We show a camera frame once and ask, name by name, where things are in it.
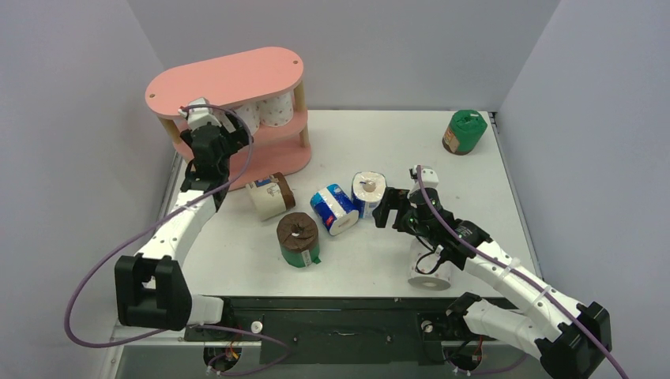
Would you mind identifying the blue white roll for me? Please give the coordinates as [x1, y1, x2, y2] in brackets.
[351, 171, 387, 219]
[310, 184, 359, 236]

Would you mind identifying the white dotted roll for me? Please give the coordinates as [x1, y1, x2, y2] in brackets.
[233, 102, 261, 135]
[407, 240, 452, 291]

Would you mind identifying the pink three-tier shelf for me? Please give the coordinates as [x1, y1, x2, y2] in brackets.
[145, 47, 311, 190]

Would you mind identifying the white dotted roll shelf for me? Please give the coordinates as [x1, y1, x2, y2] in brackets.
[258, 92, 294, 128]

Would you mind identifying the brown green roll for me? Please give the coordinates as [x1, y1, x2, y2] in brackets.
[277, 212, 321, 268]

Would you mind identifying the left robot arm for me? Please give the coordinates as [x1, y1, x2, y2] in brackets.
[114, 123, 252, 340]

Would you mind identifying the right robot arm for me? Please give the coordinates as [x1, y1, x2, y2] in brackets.
[373, 187, 612, 378]

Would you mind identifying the beige brown wrapped roll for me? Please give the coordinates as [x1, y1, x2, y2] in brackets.
[245, 172, 296, 221]

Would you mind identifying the green wrapped roll far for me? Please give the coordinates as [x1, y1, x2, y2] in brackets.
[442, 110, 487, 156]

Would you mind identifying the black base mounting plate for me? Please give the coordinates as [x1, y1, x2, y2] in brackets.
[130, 296, 551, 366]

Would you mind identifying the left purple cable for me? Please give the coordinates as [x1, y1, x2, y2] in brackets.
[63, 104, 292, 377]

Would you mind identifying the purple cable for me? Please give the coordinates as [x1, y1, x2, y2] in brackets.
[416, 166, 629, 379]
[63, 104, 292, 377]

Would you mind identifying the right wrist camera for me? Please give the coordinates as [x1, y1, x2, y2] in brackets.
[408, 165, 439, 197]

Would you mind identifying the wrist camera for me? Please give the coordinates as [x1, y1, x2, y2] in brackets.
[408, 165, 439, 197]
[179, 97, 222, 130]

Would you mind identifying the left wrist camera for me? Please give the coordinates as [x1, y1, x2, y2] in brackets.
[179, 97, 222, 130]

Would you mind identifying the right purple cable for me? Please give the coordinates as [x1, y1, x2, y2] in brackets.
[416, 166, 629, 379]

